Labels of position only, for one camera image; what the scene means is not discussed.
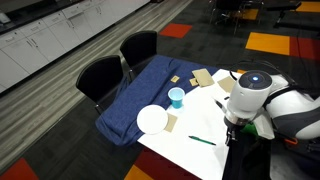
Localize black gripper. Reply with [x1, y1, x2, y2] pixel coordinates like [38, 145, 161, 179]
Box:
[223, 114, 242, 147]

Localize black office chair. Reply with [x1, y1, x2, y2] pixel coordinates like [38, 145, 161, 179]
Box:
[209, 0, 264, 34]

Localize blue table cloth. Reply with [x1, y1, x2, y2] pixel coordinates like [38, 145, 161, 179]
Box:
[95, 54, 219, 147]

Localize green pen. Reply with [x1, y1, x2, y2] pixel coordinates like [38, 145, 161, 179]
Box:
[188, 135, 217, 146]

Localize white countertop object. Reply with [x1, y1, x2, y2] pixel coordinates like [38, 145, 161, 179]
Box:
[0, 12, 11, 25]

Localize black mounting platform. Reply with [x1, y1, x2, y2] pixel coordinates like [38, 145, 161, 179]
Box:
[266, 139, 320, 180]

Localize black clamp orange handle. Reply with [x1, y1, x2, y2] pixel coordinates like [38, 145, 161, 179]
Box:
[283, 136, 299, 146]

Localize black kitchen countertop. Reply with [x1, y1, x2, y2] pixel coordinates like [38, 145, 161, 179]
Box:
[0, 0, 84, 36]

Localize black plastic chair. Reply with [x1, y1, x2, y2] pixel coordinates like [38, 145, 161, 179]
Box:
[75, 54, 124, 114]
[119, 30, 158, 81]

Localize white base cabinets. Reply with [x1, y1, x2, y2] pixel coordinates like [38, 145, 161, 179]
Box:
[0, 0, 151, 94]

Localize blue paper cup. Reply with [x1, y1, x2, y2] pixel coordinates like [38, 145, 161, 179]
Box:
[167, 87, 186, 110]

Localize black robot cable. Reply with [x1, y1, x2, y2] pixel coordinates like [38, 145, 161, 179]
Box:
[229, 59, 320, 101]

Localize white round plate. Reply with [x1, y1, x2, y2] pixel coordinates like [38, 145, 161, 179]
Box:
[136, 104, 169, 136]

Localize medium tan paper sheet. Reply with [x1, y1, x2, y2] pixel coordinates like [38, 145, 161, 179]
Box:
[164, 113, 179, 133]

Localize black bench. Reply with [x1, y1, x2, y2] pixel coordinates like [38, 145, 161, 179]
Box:
[264, 0, 303, 29]

